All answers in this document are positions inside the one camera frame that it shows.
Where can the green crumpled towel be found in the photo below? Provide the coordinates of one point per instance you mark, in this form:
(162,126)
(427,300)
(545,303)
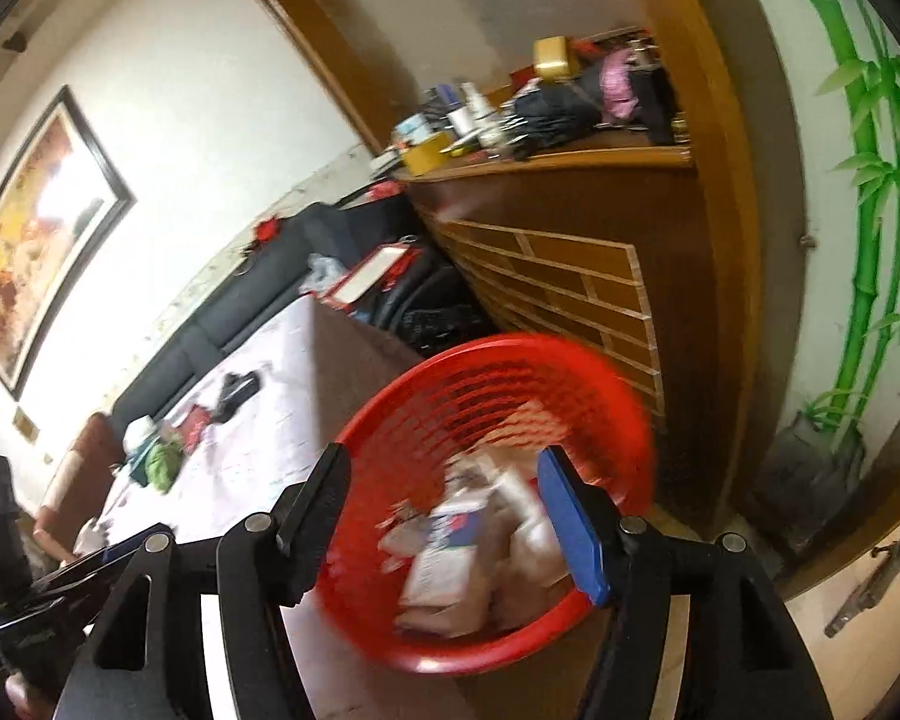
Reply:
(163,462)

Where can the red flat pouch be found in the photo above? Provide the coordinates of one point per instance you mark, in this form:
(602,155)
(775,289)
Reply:
(191,429)

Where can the red plastic mesh basket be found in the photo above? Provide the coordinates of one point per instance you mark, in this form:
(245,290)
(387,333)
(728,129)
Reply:
(473,420)

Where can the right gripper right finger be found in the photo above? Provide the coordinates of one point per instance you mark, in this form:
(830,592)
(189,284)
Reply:
(586,523)

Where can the white blue medicine box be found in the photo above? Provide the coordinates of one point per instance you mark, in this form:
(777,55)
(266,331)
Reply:
(449,586)

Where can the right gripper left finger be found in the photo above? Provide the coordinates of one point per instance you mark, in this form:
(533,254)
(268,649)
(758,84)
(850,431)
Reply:
(306,516)

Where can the dark green tissue box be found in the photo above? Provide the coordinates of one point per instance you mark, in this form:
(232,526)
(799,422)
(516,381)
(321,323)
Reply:
(138,439)

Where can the brown striped chair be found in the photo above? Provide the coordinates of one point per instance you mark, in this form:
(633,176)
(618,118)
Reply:
(79,488)

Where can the red gift box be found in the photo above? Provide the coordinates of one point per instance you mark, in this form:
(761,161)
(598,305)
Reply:
(380,269)

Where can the black leather sofa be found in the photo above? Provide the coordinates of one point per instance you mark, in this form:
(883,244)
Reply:
(255,293)

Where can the wooden brick-pattern cabinet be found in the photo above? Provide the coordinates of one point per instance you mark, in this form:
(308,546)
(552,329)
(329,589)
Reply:
(601,248)

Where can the floral purple tablecloth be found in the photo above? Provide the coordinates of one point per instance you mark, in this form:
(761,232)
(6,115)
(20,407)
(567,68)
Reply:
(317,368)

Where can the red cloth on sofa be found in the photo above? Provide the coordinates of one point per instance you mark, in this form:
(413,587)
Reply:
(268,229)

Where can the white spray bottle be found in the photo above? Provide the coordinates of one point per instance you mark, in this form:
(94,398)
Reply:
(489,132)

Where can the white ceramic mug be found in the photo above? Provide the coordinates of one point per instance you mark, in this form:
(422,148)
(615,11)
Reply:
(93,536)

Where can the framed horse painting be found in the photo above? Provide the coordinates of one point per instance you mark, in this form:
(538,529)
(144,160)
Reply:
(59,200)

